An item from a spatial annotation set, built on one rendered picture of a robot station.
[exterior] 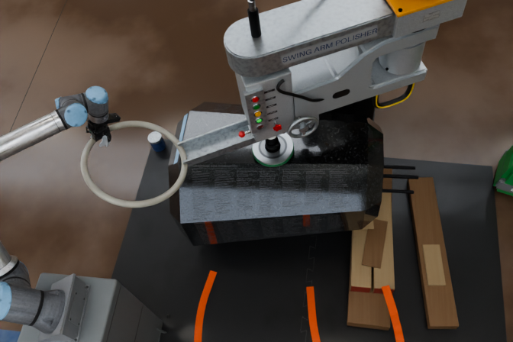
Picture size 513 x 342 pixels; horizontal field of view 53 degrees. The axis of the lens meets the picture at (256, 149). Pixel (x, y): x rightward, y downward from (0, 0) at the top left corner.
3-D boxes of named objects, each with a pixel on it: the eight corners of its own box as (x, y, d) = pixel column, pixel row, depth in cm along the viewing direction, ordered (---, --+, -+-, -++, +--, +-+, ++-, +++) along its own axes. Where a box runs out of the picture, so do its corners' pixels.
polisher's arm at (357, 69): (403, 65, 263) (419, -10, 222) (424, 98, 251) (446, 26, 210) (268, 108, 258) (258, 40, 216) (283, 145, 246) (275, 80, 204)
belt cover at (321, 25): (430, -15, 225) (438, -47, 211) (460, 23, 212) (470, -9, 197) (222, 50, 218) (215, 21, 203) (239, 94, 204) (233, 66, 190)
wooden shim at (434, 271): (422, 245, 315) (422, 244, 313) (439, 245, 314) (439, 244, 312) (427, 285, 302) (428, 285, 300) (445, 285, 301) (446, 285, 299)
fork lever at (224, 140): (308, 96, 259) (307, 90, 255) (321, 126, 249) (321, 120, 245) (178, 142, 256) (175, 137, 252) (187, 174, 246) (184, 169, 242)
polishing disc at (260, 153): (272, 123, 277) (272, 122, 276) (301, 146, 268) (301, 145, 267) (244, 148, 271) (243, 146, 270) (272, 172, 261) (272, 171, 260)
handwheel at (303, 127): (311, 117, 245) (311, 98, 232) (319, 133, 239) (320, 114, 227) (282, 127, 243) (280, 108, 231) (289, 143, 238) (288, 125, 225)
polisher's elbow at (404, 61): (370, 54, 245) (374, 24, 228) (405, 40, 247) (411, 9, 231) (392, 82, 235) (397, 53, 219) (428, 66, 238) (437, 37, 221)
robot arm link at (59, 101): (55, 101, 213) (85, 95, 218) (52, 96, 223) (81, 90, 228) (60, 123, 216) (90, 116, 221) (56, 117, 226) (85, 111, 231)
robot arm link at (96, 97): (81, 86, 223) (104, 82, 227) (83, 105, 233) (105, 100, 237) (87, 102, 219) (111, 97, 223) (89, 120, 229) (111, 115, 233)
